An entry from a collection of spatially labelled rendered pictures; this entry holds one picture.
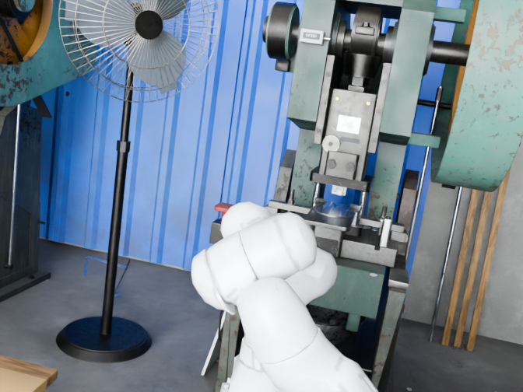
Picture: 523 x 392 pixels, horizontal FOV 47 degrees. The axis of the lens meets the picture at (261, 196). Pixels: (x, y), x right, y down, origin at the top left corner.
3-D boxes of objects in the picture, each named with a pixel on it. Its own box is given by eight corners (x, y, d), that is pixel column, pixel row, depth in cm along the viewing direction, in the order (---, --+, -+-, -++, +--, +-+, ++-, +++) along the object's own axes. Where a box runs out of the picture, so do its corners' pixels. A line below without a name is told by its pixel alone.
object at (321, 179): (367, 199, 195) (370, 182, 194) (307, 187, 199) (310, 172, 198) (370, 190, 210) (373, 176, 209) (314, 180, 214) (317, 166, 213)
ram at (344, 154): (361, 183, 189) (378, 89, 183) (315, 175, 192) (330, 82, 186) (365, 176, 206) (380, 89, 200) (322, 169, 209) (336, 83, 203)
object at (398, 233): (407, 243, 199) (412, 213, 197) (356, 232, 202) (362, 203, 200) (407, 238, 205) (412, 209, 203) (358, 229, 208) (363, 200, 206)
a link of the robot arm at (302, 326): (268, 240, 86) (167, 288, 88) (321, 344, 89) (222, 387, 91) (268, 209, 105) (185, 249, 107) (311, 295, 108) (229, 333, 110)
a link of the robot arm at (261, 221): (222, 225, 119) (188, 194, 103) (298, 189, 117) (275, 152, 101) (255, 314, 110) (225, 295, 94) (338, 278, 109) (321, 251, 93)
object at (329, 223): (342, 270, 178) (349, 226, 175) (296, 260, 181) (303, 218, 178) (349, 249, 202) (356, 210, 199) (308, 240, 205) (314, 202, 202)
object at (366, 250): (394, 268, 189) (398, 250, 188) (257, 240, 198) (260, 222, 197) (395, 245, 218) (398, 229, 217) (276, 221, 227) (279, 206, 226)
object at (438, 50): (466, 84, 181) (479, 24, 177) (255, 54, 195) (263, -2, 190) (461, 83, 198) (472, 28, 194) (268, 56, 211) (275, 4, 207)
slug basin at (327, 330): (358, 363, 195) (363, 335, 193) (258, 339, 202) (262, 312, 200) (365, 324, 228) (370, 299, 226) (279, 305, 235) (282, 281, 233)
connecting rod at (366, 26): (369, 117, 188) (389, 4, 181) (331, 110, 190) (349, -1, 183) (373, 113, 208) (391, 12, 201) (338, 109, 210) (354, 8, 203)
